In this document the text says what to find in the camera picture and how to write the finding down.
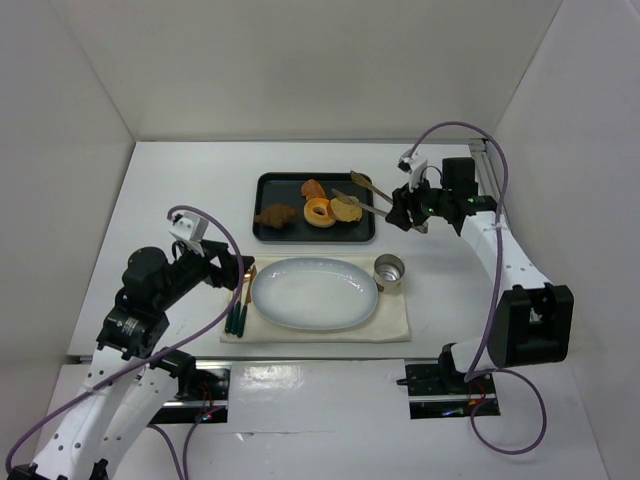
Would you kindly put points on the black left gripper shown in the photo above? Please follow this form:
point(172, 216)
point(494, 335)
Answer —
point(223, 265)

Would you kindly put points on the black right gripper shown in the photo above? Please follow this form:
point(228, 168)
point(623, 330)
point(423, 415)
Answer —
point(408, 208)

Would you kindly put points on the steel serving tongs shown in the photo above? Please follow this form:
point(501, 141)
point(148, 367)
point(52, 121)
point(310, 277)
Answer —
point(364, 181)

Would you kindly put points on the sliced seeded bread loaf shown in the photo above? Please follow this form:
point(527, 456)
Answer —
point(343, 211)

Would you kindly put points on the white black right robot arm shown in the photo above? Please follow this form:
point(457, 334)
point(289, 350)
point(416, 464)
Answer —
point(530, 317)

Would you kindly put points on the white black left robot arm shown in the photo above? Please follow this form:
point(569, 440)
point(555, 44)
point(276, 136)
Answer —
point(130, 377)

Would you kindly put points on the brown chocolate croissant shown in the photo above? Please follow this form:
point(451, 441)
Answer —
point(276, 216)

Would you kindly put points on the steel cup with cream sleeve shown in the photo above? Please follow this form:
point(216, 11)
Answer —
point(388, 273)

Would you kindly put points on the pale blue oval plate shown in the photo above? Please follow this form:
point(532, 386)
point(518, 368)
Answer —
point(314, 293)

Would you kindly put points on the black baking tray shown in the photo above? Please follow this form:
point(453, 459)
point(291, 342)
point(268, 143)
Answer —
point(285, 188)

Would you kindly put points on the orange glazed bagel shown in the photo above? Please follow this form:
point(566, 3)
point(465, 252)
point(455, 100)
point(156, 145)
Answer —
point(316, 213)

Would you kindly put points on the orange-brown pastry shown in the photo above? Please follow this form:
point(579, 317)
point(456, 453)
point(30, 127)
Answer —
point(312, 189)

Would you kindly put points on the gold spoon green handle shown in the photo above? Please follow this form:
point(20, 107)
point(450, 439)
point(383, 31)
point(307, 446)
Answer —
point(232, 314)

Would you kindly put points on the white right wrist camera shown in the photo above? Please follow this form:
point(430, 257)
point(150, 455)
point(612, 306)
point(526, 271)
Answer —
point(415, 166)

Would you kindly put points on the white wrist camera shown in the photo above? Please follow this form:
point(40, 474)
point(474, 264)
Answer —
point(415, 166)
point(189, 228)

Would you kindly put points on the gold knife green handle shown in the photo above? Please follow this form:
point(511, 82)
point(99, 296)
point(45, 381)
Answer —
point(245, 303)

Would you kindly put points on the gold fork green handle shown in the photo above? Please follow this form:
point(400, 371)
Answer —
point(235, 323)

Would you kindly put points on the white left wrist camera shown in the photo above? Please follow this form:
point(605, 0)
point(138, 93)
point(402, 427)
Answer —
point(189, 228)

